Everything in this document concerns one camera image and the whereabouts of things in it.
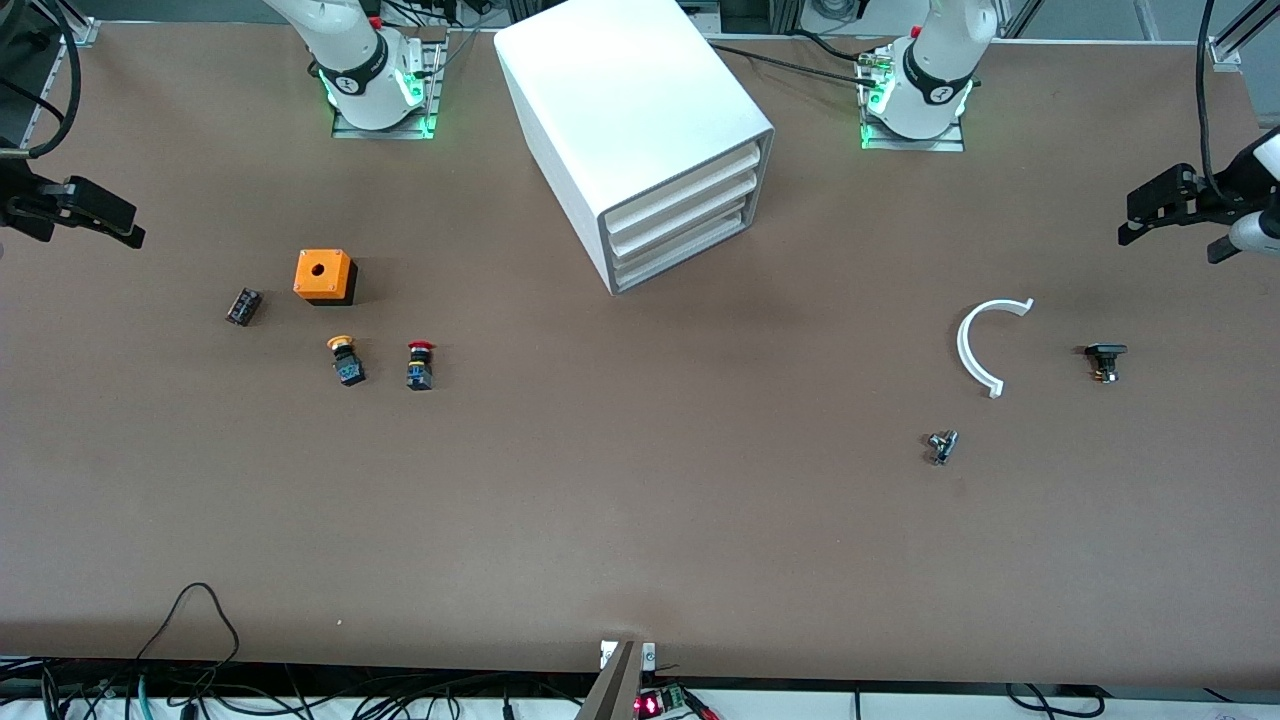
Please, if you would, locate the white lowest drawer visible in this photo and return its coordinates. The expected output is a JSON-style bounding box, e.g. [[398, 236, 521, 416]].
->
[[612, 205, 767, 287]]

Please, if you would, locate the yellow push button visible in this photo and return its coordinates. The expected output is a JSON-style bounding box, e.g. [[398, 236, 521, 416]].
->
[[327, 336, 366, 387]]

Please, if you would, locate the white drawer cabinet housing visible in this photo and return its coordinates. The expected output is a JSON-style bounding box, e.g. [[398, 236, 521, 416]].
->
[[493, 0, 776, 296]]

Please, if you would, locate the circuit board with red light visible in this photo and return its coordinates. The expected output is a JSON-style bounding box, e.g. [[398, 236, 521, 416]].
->
[[635, 685, 693, 720]]

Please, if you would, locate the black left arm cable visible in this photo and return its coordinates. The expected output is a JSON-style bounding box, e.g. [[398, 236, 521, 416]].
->
[[1195, 0, 1229, 201]]

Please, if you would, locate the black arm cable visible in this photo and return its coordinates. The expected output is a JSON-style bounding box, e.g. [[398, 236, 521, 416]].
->
[[0, 0, 83, 161], [1195, 0, 1229, 201]]

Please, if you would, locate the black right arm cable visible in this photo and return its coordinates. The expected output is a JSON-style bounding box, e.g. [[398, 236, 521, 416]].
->
[[0, 0, 83, 161]]

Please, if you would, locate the aluminium frame profile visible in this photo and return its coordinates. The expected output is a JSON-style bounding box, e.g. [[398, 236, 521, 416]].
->
[[1208, 0, 1280, 67], [35, 0, 101, 47]]

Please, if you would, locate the orange button enclosure box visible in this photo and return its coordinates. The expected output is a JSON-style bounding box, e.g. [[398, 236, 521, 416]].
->
[[293, 249, 358, 306]]

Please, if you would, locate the white curved plastic bracket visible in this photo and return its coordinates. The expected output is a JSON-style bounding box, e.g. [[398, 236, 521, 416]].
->
[[957, 298, 1035, 399]]

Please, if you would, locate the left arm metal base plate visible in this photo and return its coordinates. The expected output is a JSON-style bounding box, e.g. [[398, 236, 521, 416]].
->
[[858, 45, 967, 153]]

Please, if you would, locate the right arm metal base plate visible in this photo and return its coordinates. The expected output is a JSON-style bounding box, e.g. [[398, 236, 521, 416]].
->
[[332, 30, 447, 141]]

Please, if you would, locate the black cable on table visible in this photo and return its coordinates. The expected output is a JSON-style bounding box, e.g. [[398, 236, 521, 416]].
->
[[705, 40, 887, 91]]

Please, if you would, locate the thin black looped cable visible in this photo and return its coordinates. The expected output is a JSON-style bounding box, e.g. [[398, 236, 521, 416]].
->
[[135, 583, 242, 691]]

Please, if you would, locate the grey metal post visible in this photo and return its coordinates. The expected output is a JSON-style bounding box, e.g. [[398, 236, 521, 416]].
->
[[575, 640, 646, 720]]

